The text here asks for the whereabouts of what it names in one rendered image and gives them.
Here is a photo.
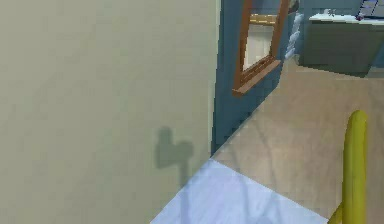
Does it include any grey cabinet with white top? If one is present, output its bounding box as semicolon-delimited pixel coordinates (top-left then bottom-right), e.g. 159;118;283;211
298;13;384;78

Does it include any brown framed window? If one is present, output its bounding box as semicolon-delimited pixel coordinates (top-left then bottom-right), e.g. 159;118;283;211
232;0;290;98

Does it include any white curtain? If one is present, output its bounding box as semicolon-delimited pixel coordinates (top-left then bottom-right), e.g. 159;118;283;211
284;12;305;61

